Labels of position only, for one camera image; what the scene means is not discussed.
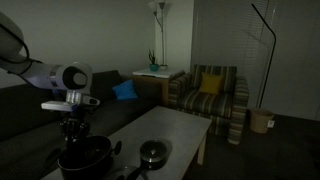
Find yellow throw pillow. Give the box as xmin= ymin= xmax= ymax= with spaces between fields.
xmin=198 ymin=72 xmax=226 ymax=96

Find blue throw pillow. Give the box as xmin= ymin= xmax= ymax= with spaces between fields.
xmin=111 ymin=79 xmax=140 ymax=102

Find black pot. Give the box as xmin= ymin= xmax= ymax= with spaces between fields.
xmin=44 ymin=134 xmax=123 ymax=180

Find dark grey sofa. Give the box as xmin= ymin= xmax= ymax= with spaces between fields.
xmin=0 ymin=69 xmax=165 ymax=180

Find white floor lamp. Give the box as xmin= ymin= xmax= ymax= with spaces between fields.
xmin=147 ymin=0 xmax=170 ymax=72

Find striped armchair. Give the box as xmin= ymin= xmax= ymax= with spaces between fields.
xmin=167 ymin=63 xmax=251 ymax=146

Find window blinds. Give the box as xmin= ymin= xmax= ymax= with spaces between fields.
xmin=190 ymin=0 xmax=320 ymax=122

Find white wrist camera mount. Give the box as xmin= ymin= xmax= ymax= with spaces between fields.
xmin=40 ymin=100 xmax=77 ymax=113

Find wooden side table white top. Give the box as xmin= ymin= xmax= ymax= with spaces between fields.
xmin=129 ymin=67 xmax=186 ymax=108

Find beige waste basket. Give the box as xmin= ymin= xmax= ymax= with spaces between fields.
xmin=249 ymin=107 xmax=276 ymax=135

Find small saucepan long black handle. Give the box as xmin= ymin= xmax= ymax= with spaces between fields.
xmin=124 ymin=139 xmax=170 ymax=180

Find thin black floor lamp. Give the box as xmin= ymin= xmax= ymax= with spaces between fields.
xmin=250 ymin=3 xmax=278 ymax=110

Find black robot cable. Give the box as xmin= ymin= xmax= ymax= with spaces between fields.
xmin=0 ymin=22 xmax=32 ymax=73

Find potted plant teal pot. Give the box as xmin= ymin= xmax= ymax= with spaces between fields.
xmin=147 ymin=48 xmax=160 ymax=73

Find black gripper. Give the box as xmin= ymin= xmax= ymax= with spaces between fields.
xmin=59 ymin=110 xmax=92 ymax=152

